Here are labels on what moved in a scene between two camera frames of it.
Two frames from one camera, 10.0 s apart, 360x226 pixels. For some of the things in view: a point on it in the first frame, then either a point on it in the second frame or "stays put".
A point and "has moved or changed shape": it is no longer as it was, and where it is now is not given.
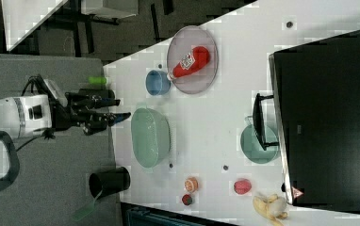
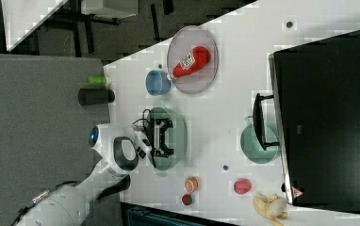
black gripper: (76, 112) to (155, 129)
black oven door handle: (257, 120) stays put
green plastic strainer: (150, 136) has moved or changed shape
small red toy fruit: (187, 200) stays put
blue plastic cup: (157, 83) stays put
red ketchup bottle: (197, 58) stays put
